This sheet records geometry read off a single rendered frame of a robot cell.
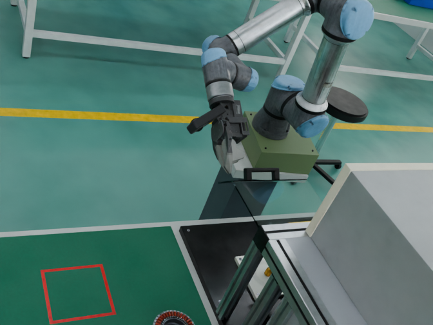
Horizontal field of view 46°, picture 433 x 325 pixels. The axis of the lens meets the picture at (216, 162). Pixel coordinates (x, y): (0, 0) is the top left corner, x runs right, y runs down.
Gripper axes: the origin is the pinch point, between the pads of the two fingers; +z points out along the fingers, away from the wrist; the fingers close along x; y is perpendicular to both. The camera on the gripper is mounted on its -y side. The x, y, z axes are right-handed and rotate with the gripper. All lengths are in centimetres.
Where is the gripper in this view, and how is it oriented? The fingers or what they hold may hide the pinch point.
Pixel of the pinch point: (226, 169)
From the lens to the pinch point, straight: 137.4
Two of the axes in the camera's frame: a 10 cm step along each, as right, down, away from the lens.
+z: 1.6, 9.5, -2.8
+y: 8.9, -0.1, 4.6
